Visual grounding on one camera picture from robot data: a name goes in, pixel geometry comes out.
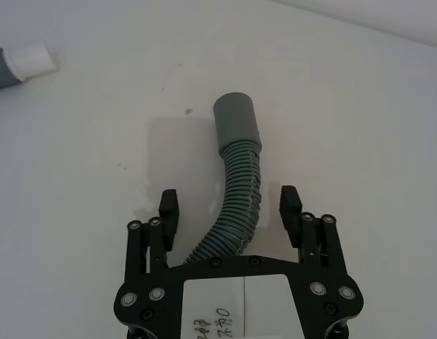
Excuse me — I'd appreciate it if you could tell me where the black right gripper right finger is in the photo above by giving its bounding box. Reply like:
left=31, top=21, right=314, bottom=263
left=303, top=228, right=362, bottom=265
left=280, top=185, right=347, bottom=273

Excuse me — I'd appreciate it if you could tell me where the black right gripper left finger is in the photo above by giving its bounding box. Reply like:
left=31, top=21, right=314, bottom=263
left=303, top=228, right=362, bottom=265
left=124, top=189, right=181, bottom=280

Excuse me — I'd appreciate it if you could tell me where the grey corrugated hose with cuff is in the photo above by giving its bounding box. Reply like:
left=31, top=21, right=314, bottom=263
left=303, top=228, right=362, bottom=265
left=182, top=90, right=263, bottom=266

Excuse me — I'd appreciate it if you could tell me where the grey hose with white connector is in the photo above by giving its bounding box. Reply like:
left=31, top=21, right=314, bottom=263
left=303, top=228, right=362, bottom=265
left=0, top=40, right=61, bottom=94

